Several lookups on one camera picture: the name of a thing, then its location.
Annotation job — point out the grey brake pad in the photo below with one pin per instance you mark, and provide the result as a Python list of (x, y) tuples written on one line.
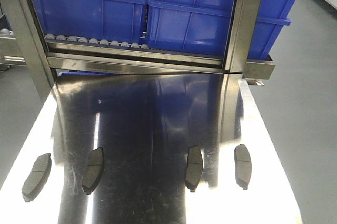
[(194, 168), (93, 171), (243, 166), (37, 177)]

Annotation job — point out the right blue plastic bin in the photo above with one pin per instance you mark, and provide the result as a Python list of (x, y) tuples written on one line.
[(202, 26)]

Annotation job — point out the roller conveyor track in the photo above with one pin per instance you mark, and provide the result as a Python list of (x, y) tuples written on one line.
[(94, 41)]

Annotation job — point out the left blue plastic bin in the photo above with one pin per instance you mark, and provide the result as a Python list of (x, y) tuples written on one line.
[(120, 20)]

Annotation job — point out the blue plastic bin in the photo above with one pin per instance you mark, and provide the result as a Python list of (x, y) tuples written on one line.
[(202, 26), (120, 20)]

